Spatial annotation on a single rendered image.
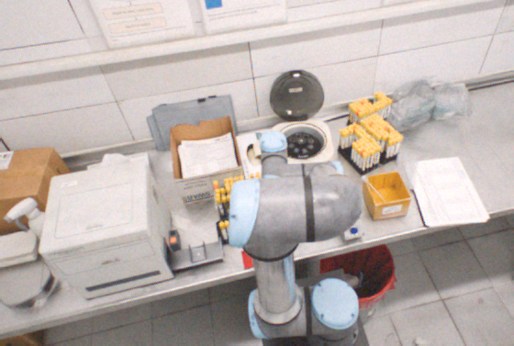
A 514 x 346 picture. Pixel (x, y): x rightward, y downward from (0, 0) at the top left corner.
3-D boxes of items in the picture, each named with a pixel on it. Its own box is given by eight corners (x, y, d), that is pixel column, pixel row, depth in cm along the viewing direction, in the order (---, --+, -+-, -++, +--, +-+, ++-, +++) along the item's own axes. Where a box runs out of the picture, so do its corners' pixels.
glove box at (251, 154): (248, 191, 158) (245, 175, 151) (238, 148, 173) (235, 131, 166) (279, 184, 160) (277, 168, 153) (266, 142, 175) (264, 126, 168)
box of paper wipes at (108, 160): (94, 198, 158) (80, 176, 149) (94, 176, 166) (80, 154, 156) (154, 182, 162) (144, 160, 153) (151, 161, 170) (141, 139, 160)
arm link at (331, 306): (358, 340, 106) (364, 322, 95) (306, 342, 105) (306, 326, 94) (351, 293, 113) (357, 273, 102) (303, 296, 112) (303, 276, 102)
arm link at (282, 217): (311, 343, 104) (315, 217, 63) (252, 347, 104) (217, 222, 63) (307, 297, 112) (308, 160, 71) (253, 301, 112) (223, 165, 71)
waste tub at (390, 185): (372, 222, 147) (375, 206, 140) (360, 193, 156) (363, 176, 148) (407, 215, 149) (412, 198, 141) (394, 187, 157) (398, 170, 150)
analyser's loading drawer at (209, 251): (162, 275, 134) (157, 267, 130) (161, 257, 138) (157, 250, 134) (225, 260, 137) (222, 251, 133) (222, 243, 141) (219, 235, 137)
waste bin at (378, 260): (322, 346, 205) (325, 310, 171) (303, 279, 228) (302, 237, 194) (394, 327, 210) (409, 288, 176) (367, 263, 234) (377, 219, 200)
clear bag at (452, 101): (426, 120, 181) (433, 95, 170) (421, 95, 192) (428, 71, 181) (474, 121, 179) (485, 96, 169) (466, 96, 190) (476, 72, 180)
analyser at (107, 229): (84, 301, 132) (36, 253, 109) (91, 229, 149) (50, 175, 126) (183, 276, 136) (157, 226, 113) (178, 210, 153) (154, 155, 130)
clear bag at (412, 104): (396, 137, 175) (404, 102, 161) (371, 114, 185) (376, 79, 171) (442, 115, 183) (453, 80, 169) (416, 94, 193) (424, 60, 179)
